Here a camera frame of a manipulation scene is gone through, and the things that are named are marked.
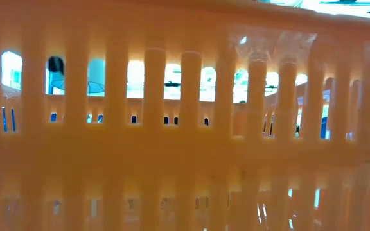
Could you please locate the orange slotted plastic basket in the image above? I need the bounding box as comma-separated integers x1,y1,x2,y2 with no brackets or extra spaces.
0,0,370,231

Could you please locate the black ceiling light track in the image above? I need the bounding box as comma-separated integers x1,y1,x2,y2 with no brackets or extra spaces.
319,0,370,14

